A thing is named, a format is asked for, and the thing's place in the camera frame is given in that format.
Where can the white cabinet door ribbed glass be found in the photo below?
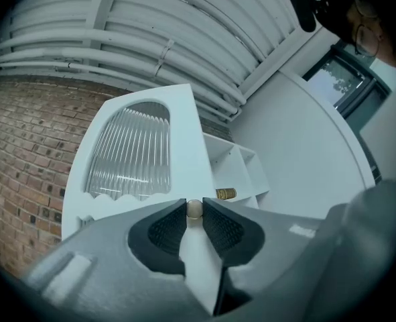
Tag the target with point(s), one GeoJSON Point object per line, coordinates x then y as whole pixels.
{"type": "Point", "coordinates": [191, 146]}

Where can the beige round door knob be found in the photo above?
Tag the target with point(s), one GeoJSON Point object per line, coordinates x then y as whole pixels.
{"type": "Point", "coordinates": [194, 209]}

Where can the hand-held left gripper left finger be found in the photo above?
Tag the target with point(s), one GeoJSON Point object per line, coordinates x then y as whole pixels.
{"type": "Point", "coordinates": [104, 263]}

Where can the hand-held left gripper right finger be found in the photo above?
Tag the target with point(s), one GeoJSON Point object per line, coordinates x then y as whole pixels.
{"type": "Point", "coordinates": [251, 247]}

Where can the person's grey sleeve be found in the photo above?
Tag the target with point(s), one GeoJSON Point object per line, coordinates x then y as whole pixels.
{"type": "Point", "coordinates": [372, 247]}

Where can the dark framed window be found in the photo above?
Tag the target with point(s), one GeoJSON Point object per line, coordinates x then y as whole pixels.
{"type": "Point", "coordinates": [345, 82]}

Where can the person's head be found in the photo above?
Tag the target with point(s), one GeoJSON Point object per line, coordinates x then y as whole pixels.
{"type": "Point", "coordinates": [338, 15]}

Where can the white open shelf cabinet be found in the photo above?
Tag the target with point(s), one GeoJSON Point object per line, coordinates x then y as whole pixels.
{"type": "Point", "coordinates": [229, 166]}

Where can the thin rimmed eyeglasses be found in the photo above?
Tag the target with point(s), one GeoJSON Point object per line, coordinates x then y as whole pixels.
{"type": "Point", "coordinates": [365, 40]}

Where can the white ceiling support beam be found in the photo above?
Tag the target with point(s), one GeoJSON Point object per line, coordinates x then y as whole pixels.
{"type": "Point", "coordinates": [105, 2]}

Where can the golden ribbed object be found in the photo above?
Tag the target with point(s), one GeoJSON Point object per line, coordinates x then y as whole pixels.
{"type": "Point", "coordinates": [226, 193]}

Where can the bundle of white ceiling pipes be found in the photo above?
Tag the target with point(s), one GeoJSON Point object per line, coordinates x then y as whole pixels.
{"type": "Point", "coordinates": [191, 29]}

